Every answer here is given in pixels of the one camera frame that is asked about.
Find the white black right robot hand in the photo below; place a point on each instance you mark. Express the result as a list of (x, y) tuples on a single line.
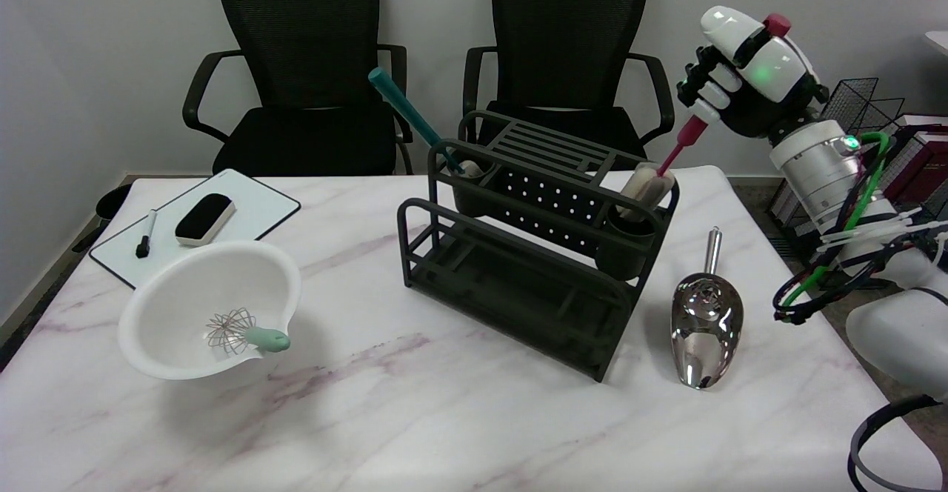
[(755, 77)]

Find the pink sponge bottle brush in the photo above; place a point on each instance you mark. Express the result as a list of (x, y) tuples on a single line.
[(670, 158)]

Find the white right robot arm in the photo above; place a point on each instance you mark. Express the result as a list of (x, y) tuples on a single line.
[(866, 233)]

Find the black kitchen storage rack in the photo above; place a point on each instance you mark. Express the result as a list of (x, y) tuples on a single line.
[(533, 270)]

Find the teal sponge bottle brush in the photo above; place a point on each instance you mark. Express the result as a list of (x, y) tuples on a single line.
[(411, 118)]

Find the black mesh office chair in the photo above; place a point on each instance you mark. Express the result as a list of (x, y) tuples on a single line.
[(304, 70), (570, 47)]

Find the dark red book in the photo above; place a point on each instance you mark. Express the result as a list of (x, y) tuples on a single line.
[(926, 170)]

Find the silver metal scoop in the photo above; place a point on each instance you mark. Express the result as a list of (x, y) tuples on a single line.
[(703, 329)]

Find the small whiteboard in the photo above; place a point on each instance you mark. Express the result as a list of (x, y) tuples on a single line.
[(255, 207)]

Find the black whiteboard eraser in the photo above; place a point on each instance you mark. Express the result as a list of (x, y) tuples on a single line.
[(205, 218)]

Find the white mixing bowl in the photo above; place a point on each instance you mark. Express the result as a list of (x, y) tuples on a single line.
[(185, 307)]

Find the black whiteboard marker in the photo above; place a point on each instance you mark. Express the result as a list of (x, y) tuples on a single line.
[(145, 235)]

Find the black round chair base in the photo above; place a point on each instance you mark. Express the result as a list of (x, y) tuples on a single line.
[(111, 203)]

